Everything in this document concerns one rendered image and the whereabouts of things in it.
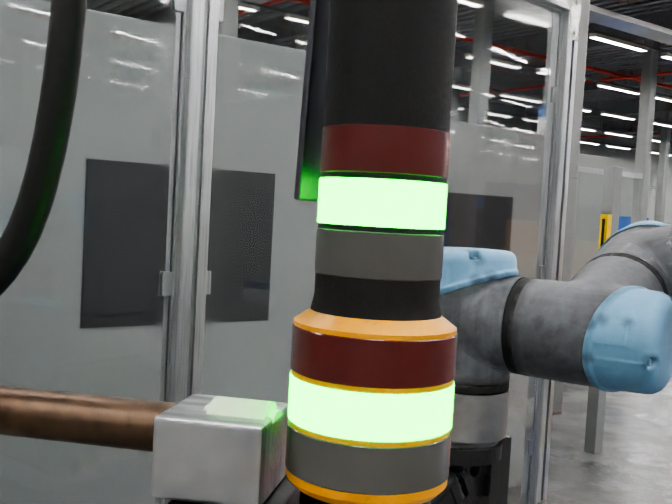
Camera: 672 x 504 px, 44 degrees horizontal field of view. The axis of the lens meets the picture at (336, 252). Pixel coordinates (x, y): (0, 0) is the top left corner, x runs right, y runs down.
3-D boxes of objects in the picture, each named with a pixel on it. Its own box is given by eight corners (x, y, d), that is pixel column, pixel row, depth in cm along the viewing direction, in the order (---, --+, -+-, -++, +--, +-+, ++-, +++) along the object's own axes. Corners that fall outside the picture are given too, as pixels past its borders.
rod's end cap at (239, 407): (195, 404, 22) (269, 411, 21) (220, 388, 24) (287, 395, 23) (192, 478, 22) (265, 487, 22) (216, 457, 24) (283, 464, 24)
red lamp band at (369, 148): (307, 170, 20) (309, 120, 20) (332, 177, 24) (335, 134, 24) (444, 177, 20) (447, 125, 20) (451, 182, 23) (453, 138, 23)
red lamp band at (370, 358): (271, 379, 20) (273, 330, 20) (309, 351, 25) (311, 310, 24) (451, 397, 19) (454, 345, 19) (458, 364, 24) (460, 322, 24)
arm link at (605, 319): (692, 259, 63) (551, 248, 69) (655, 314, 54) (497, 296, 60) (691, 353, 65) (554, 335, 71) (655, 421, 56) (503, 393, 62)
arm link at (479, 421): (471, 400, 62) (390, 379, 67) (468, 460, 62) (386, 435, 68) (527, 388, 67) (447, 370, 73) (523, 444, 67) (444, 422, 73)
